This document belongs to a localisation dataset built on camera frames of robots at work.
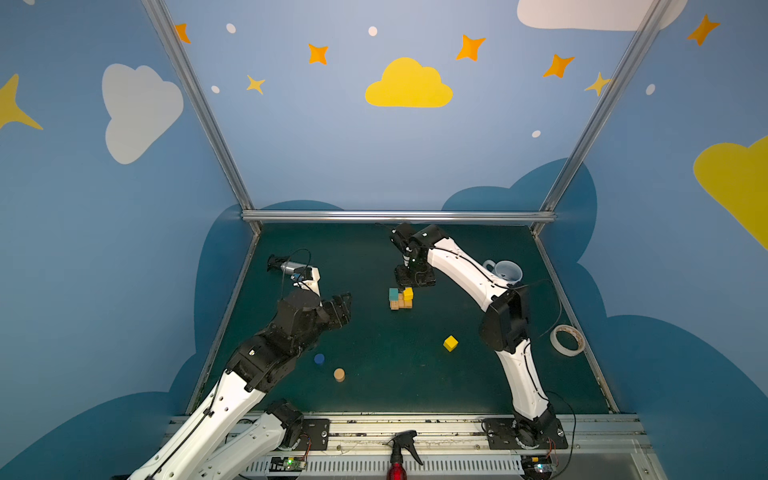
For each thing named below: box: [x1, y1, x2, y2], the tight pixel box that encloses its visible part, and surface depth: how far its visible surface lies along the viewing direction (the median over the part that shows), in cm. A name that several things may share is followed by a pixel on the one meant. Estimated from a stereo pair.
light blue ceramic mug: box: [483, 259, 523, 285], surface depth 103 cm
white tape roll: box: [550, 324, 585, 357], surface depth 91 cm
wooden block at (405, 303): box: [398, 296, 413, 309], surface depth 100 cm
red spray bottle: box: [386, 430, 423, 480], surface depth 72 cm
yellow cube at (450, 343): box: [443, 335, 459, 352], surface depth 90 cm
